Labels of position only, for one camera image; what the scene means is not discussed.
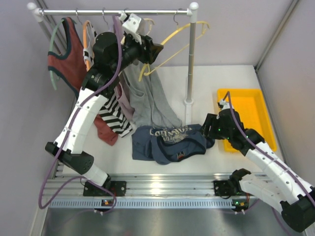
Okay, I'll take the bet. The silver white clothes rack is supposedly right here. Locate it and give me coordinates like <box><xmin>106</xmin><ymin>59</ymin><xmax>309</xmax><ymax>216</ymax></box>
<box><xmin>27</xmin><ymin>1</ymin><xmax>199</xmax><ymax>124</ymax></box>

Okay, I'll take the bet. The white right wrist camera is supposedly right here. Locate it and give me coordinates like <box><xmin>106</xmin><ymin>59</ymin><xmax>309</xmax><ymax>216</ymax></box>
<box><xmin>218</xmin><ymin>99</ymin><xmax>233</xmax><ymax>113</ymax></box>

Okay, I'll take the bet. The green hanger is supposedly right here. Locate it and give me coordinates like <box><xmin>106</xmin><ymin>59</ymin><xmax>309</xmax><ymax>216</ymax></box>
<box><xmin>49</xmin><ymin>19</ymin><xmax>65</xmax><ymax>91</ymax></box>

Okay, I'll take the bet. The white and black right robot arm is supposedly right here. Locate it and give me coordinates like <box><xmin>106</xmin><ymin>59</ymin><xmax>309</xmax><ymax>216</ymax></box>
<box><xmin>200</xmin><ymin>109</ymin><xmax>315</xmax><ymax>232</ymax></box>

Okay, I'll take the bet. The yellow plastic tray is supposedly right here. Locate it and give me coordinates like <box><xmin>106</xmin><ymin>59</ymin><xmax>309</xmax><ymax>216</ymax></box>
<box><xmin>217</xmin><ymin>88</ymin><xmax>277</xmax><ymax>151</ymax></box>

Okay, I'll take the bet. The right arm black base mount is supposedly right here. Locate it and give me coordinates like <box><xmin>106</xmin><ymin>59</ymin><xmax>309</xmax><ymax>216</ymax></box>
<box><xmin>213</xmin><ymin>180</ymin><xmax>246</xmax><ymax>199</ymax></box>

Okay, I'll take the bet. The cream hanger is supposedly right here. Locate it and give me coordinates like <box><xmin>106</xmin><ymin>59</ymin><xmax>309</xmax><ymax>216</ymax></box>
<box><xmin>143</xmin><ymin>18</ymin><xmax>155</xmax><ymax>35</ymax></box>

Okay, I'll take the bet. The rust red tank top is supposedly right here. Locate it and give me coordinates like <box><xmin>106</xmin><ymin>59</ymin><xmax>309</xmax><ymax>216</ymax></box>
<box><xmin>48</xmin><ymin>17</ymin><xmax>118</xmax><ymax>146</ymax></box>

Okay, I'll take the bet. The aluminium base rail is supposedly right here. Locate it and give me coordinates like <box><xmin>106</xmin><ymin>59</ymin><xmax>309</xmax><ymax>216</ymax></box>
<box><xmin>41</xmin><ymin>162</ymin><xmax>271</xmax><ymax>209</ymax></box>

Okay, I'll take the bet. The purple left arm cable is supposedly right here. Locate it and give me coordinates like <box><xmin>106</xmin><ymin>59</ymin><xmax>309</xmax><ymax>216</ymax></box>
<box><xmin>38</xmin><ymin>15</ymin><xmax>126</xmax><ymax>210</ymax></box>

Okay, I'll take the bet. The grey tank top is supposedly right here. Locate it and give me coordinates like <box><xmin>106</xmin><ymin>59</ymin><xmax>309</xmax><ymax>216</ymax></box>
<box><xmin>121</xmin><ymin>61</ymin><xmax>182</xmax><ymax>128</ymax></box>

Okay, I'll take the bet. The blue printed tank top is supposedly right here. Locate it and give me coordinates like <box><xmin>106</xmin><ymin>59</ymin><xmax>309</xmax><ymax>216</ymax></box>
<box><xmin>132</xmin><ymin>124</ymin><xmax>215</xmax><ymax>165</ymax></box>

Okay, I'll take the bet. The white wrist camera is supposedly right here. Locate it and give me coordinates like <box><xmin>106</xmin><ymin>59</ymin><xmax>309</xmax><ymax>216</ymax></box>
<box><xmin>218</xmin><ymin>99</ymin><xmax>233</xmax><ymax>113</ymax></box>
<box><xmin>119</xmin><ymin>11</ymin><xmax>145</xmax><ymax>34</ymax></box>

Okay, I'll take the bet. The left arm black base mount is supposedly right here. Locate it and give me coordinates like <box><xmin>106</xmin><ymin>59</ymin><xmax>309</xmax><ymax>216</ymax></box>
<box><xmin>83</xmin><ymin>181</ymin><xmax>126</xmax><ymax>197</ymax></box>

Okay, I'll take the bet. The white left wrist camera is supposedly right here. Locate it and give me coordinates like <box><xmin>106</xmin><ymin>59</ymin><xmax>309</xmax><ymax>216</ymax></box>
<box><xmin>119</xmin><ymin>11</ymin><xmax>145</xmax><ymax>34</ymax></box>

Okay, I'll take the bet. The black white striped tank top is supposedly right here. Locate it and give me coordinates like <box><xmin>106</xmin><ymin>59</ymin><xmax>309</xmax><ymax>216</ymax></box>
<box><xmin>96</xmin><ymin>84</ymin><xmax>132</xmax><ymax>137</ymax></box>

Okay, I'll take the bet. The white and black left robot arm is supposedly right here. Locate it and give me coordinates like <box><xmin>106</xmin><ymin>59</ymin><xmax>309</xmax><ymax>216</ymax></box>
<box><xmin>45</xmin><ymin>32</ymin><xmax>163</xmax><ymax>195</ymax></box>

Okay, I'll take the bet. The orange hanger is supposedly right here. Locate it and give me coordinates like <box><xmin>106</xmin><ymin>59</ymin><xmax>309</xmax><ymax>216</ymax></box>
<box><xmin>76</xmin><ymin>13</ymin><xmax>97</xmax><ymax>71</ymax></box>

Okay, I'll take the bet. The yellow hanger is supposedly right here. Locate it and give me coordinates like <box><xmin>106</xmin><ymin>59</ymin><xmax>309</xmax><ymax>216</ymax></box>
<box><xmin>138</xmin><ymin>8</ymin><xmax>210</xmax><ymax>82</ymax></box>

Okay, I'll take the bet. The mauve tank top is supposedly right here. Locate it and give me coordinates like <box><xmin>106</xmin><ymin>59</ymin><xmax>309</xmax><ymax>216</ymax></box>
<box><xmin>113</xmin><ymin>16</ymin><xmax>134</xmax><ymax>121</ymax></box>

